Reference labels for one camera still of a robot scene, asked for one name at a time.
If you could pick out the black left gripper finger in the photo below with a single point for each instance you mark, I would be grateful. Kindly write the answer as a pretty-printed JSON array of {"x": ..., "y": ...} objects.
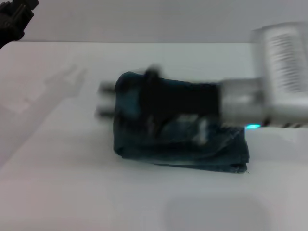
[
  {"x": 5, "y": 3},
  {"x": 27, "y": 5}
]

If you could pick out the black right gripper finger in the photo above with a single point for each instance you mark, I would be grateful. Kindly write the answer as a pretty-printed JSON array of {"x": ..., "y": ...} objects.
[
  {"x": 107, "y": 87},
  {"x": 106, "y": 109}
]

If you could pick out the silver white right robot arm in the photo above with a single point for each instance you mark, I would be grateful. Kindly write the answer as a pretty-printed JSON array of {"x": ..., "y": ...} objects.
[{"x": 264, "y": 101}]

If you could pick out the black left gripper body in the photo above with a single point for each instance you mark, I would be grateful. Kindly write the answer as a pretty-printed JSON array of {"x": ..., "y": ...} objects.
[{"x": 10, "y": 26}]

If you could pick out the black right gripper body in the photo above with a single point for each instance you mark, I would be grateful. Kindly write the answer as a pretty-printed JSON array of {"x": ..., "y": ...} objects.
[{"x": 183, "y": 101}]

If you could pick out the blue denim shorts with cartoon print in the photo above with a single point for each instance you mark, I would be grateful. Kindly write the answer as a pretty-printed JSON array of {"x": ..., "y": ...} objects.
[{"x": 134, "y": 149}]

